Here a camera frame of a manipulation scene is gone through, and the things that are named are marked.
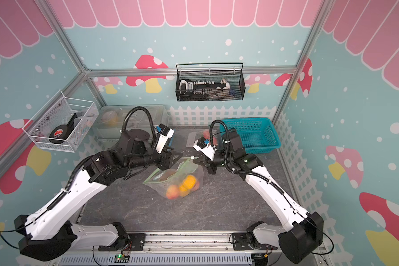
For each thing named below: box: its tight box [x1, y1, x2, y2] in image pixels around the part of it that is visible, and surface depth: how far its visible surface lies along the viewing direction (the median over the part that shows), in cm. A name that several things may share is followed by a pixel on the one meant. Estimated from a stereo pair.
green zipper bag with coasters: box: [141, 157, 204, 200], surface depth 81 cm
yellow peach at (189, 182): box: [182, 174, 197, 189], surface depth 82 cm
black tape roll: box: [48, 112, 79, 145], surface depth 71 cm
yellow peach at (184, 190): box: [178, 183, 191, 197], surface depth 84 cm
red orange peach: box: [166, 184, 179, 201], surface depth 81 cm
